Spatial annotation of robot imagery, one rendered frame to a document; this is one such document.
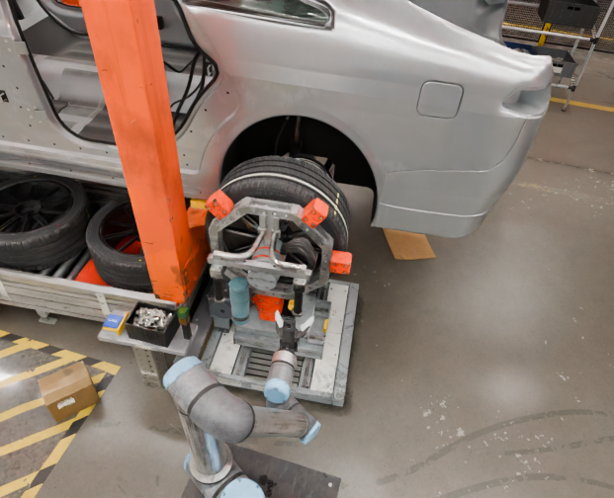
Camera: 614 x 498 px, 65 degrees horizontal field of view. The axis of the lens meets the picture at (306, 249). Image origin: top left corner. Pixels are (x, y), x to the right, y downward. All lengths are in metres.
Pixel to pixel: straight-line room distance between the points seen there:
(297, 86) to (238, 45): 0.28
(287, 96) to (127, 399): 1.74
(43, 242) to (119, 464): 1.25
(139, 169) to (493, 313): 2.33
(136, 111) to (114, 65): 0.16
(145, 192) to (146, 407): 1.23
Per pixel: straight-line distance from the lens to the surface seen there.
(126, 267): 2.70
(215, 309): 2.64
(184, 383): 1.36
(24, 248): 3.04
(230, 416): 1.33
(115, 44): 1.71
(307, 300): 2.79
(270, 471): 2.22
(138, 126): 1.82
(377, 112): 2.14
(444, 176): 2.31
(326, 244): 2.02
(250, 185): 2.03
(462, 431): 2.79
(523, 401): 3.01
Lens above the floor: 2.37
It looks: 44 degrees down
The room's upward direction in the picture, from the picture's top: 4 degrees clockwise
